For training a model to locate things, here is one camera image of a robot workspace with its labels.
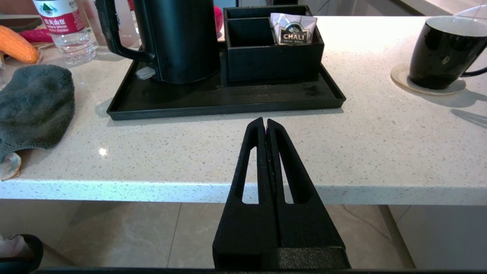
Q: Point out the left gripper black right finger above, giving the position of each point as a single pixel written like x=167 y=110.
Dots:
x=308 y=228

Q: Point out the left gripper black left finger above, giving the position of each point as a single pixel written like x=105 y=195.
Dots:
x=243 y=228

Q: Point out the black electric kettle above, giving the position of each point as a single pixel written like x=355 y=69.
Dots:
x=182 y=42

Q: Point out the white tea bag sachet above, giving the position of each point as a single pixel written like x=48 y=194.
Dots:
x=293 y=32

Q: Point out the black rectangular serving tray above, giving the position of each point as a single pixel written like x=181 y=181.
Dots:
x=228 y=99

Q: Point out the black compartment organizer box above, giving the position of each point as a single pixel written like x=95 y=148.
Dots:
x=274 y=61

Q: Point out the round clear coaster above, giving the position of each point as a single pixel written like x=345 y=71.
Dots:
x=399 y=78

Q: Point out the black rounded object pink inside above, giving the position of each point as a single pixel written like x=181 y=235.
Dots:
x=32 y=253

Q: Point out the red strawberry toy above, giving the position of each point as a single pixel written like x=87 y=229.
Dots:
x=218 y=17

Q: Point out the black mug white inside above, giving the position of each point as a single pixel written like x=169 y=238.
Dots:
x=437 y=57

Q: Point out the beige crumpled wrapper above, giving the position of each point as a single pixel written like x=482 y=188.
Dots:
x=9 y=166

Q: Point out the dark fabric bag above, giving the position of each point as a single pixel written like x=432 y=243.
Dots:
x=34 y=106

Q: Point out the clear water bottle red cap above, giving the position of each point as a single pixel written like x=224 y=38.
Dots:
x=68 y=34

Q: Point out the red snack packet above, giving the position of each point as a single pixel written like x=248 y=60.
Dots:
x=34 y=36

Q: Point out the orange fruit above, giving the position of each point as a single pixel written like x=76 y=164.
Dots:
x=17 y=47

